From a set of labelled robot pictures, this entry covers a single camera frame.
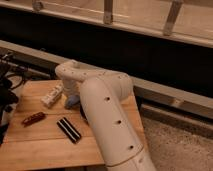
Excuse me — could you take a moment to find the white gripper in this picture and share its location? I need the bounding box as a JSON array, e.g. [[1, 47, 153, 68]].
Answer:
[[62, 79, 80, 109]]

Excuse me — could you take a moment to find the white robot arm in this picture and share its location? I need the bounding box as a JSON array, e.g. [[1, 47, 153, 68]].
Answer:
[[55, 60, 157, 171]]

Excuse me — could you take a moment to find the dark ceramic bowl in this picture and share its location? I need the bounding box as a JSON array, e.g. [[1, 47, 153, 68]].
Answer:
[[80, 104, 88, 124]]

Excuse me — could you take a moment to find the black white striped block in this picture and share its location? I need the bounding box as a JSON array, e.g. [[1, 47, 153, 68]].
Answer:
[[57, 117, 81, 144]]

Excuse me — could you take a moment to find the black equipment with cables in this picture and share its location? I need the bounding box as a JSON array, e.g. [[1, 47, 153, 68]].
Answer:
[[0, 51, 27, 145]]

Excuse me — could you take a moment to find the metal window frame rail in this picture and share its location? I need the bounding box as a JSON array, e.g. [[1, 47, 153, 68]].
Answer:
[[0, 0, 213, 48]]

